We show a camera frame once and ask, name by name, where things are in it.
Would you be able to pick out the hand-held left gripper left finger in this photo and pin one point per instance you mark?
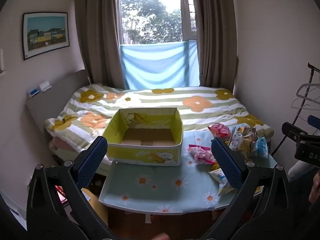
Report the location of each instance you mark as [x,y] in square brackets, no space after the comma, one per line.
[92,162]

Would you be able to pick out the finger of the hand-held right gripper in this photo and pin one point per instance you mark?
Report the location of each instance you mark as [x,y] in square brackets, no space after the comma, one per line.
[314,122]
[292,129]

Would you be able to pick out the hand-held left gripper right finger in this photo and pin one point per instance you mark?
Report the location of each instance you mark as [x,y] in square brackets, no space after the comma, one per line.
[226,165]

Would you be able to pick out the pink striped snack packet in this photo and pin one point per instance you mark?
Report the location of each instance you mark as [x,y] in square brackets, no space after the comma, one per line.
[201,153]

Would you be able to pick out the yellow bear print storage box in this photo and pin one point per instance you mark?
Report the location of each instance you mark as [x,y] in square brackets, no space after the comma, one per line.
[130,152]

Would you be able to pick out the person's right hand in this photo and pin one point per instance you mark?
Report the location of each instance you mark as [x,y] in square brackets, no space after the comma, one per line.
[315,187]

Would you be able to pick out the yellow and blue snack packet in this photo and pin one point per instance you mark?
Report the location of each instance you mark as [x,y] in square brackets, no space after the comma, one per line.
[220,177]

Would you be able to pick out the white cloth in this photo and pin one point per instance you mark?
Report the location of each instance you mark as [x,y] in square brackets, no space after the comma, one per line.
[300,170]

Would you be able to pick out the white snack packet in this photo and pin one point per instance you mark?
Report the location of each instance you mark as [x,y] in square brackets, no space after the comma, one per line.
[235,140]

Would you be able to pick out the grey clothes hanger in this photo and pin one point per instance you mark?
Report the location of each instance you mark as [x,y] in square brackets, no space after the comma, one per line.
[303,92]

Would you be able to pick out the pink puffy snack packet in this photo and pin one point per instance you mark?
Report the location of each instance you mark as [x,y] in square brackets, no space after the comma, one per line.
[220,130]

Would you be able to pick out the light blue snack packet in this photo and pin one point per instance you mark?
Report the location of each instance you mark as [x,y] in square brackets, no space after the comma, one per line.
[261,147]

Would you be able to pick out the pink bed sheet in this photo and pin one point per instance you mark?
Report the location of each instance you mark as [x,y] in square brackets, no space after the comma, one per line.
[61,143]

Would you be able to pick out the brown snack packet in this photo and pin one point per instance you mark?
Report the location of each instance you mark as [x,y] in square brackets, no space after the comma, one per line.
[248,132]

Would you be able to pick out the black clothes rack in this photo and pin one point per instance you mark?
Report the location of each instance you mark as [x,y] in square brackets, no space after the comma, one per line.
[311,80]

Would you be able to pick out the cardboard box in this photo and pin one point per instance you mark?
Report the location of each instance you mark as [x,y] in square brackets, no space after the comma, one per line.
[96,205]

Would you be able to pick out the daisy print tablecloth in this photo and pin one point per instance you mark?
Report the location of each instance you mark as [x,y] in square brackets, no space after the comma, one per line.
[162,180]

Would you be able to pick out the grey bed headboard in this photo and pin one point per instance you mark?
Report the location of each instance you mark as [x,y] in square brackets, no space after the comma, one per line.
[55,97]

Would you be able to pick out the small blue and white box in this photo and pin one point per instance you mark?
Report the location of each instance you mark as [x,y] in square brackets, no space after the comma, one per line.
[33,92]

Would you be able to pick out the floral striped blanket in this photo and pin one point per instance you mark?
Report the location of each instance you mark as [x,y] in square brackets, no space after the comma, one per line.
[160,100]

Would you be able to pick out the light blue hanging cloth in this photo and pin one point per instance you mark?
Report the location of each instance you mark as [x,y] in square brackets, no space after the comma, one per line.
[155,65]

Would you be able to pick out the brown curtain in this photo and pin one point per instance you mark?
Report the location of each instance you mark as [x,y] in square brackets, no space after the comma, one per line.
[215,42]
[100,30]

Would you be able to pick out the framed picture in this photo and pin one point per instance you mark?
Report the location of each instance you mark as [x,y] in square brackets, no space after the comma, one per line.
[46,33]

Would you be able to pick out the window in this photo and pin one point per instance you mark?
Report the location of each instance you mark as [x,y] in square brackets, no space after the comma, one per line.
[150,17]

